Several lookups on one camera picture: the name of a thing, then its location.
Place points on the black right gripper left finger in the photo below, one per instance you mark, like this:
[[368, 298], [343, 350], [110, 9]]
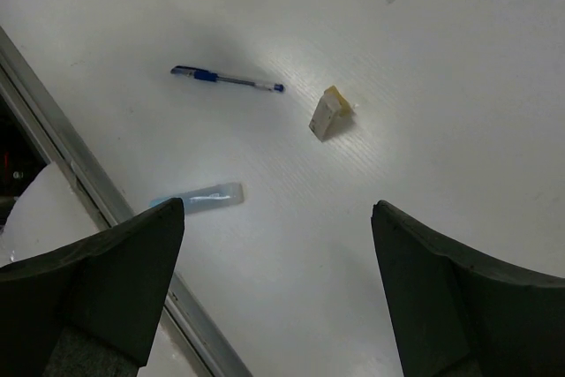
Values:
[[91, 308]]

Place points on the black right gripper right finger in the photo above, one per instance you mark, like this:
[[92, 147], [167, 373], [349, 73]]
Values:
[[456, 311]]

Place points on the blue ballpoint pen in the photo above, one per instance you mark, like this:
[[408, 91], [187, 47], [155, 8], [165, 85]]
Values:
[[215, 77]]

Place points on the light blue highlighter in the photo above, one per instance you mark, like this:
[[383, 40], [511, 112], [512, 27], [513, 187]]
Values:
[[208, 198]]

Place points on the white and yellow eraser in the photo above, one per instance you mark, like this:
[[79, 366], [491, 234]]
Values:
[[331, 109]]

